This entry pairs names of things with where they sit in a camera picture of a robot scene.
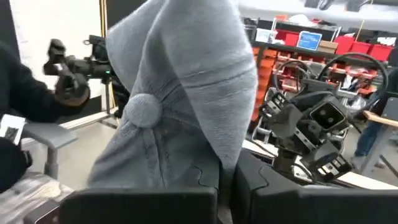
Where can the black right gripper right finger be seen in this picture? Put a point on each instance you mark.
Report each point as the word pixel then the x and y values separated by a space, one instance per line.
pixel 280 205

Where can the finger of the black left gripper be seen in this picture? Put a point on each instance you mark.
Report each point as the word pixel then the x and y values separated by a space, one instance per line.
pixel 280 118
pixel 326 165

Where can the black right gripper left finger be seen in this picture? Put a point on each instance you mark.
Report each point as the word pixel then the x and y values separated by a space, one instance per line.
pixel 140 208

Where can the grey fabric cap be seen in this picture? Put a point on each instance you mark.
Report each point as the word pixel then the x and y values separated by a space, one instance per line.
pixel 186 77

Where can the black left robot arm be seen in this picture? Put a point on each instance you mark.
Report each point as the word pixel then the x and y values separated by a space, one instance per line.
pixel 284 163

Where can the person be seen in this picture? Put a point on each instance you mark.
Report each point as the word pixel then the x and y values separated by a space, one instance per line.
pixel 18 93
pixel 368 137

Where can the orange parts drawer rack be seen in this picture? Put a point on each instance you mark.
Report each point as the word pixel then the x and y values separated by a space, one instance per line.
pixel 265 65

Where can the black metal storage shelf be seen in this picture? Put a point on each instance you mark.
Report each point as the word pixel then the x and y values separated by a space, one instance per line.
pixel 311 53

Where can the red storage bin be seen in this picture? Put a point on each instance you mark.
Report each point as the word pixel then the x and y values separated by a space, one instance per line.
pixel 290 39
pixel 360 48
pixel 343 45
pixel 381 53

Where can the blue sign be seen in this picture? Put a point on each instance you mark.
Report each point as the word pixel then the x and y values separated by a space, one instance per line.
pixel 309 40

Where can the white box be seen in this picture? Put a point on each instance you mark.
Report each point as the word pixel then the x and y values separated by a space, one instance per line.
pixel 264 35

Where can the brown cardboard box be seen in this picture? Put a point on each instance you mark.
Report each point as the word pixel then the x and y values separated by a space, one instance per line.
pixel 328 46

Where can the grey chair armrest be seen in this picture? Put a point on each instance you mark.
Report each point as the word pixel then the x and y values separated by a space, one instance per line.
pixel 49 133

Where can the white printed card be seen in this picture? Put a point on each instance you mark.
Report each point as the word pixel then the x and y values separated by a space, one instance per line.
pixel 12 124

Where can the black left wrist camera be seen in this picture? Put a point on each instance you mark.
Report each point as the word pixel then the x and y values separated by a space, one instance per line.
pixel 328 115

